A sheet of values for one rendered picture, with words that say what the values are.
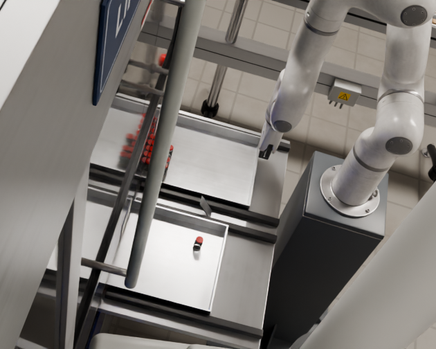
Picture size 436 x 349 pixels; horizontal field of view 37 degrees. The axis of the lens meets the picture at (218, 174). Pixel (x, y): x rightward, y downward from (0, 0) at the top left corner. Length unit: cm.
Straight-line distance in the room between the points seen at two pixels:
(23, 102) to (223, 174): 153
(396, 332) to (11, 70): 36
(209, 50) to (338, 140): 91
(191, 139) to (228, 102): 139
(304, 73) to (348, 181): 43
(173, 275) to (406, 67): 77
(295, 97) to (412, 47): 30
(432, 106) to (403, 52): 139
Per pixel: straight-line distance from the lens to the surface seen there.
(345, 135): 341
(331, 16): 153
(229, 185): 188
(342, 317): 59
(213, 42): 279
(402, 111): 170
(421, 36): 158
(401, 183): 336
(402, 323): 55
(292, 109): 164
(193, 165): 190
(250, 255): 177
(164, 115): 89
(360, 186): 191
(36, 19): 40
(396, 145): 168
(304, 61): 162
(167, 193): 180
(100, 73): 60
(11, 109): 37
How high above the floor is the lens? 237
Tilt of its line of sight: 52 degrees down
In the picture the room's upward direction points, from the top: 20 degrees clockwise
